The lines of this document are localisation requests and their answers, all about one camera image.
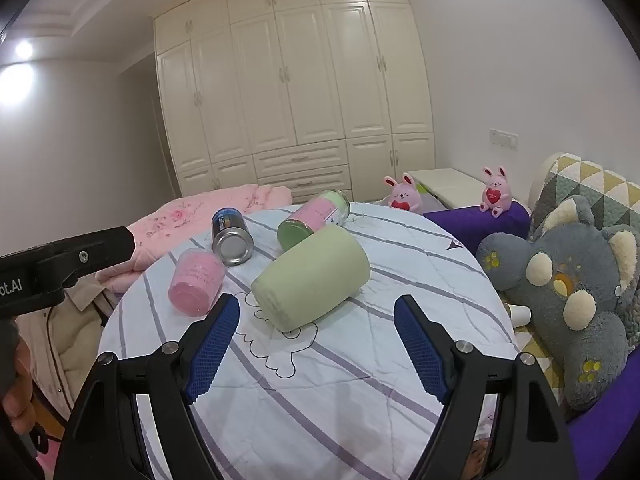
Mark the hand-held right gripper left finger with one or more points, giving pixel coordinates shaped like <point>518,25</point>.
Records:
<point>215,350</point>

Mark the pink and green jar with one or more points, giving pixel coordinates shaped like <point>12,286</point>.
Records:
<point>310,217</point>

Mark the pink floral blanket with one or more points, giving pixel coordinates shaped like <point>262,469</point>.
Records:
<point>165,220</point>

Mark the blue metal can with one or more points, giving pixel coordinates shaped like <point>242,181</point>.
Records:
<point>231,240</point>

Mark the patchwork quilted cover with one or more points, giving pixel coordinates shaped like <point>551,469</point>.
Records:
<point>600,185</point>

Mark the beige jacket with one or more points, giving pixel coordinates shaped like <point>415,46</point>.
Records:
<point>75,340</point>

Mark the white wall switch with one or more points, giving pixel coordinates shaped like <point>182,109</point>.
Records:
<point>502,138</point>

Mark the white nightstand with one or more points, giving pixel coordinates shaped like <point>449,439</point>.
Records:
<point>445,180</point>

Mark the pink cup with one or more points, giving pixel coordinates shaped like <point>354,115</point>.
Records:
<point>195,280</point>

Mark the pink bunny plush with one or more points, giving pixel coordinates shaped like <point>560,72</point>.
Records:
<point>495,195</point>
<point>405,195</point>

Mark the grey plush koala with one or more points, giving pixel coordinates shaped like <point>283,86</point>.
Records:
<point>580,270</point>

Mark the cream wardrobe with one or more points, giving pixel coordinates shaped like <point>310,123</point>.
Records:
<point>300,85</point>

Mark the ceiling light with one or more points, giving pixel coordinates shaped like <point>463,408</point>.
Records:
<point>24,50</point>

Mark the small white paper cup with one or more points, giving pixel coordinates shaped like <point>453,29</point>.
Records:
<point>520,315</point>

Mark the person's left hand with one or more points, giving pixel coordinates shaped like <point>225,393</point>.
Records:
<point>17,410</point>

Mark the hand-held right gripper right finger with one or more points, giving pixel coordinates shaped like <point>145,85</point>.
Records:
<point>420,350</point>

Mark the pale green cup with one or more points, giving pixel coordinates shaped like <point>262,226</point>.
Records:
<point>310,280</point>

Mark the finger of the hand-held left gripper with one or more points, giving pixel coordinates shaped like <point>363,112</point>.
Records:
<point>95,250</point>

